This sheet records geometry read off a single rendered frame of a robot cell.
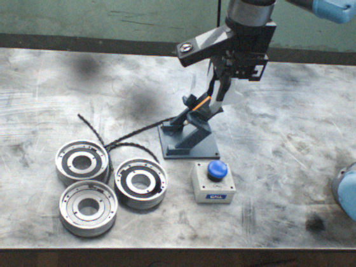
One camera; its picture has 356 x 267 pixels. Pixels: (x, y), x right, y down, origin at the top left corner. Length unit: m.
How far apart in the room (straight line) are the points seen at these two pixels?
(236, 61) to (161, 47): 1.81
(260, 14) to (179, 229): 0.41
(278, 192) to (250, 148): 0.13
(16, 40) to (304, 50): 1.76
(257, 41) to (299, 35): 1.97
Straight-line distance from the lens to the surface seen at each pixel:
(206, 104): 0.87
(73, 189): 0.80
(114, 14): 2.43
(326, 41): 2.86
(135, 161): 0.85
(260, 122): 1.07
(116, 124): 0.97
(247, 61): 0.79
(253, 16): 0.74
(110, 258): 1.05
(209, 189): 0.82
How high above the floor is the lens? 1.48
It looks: 44 degrees down
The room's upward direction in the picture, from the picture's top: 8 degrees clockwise
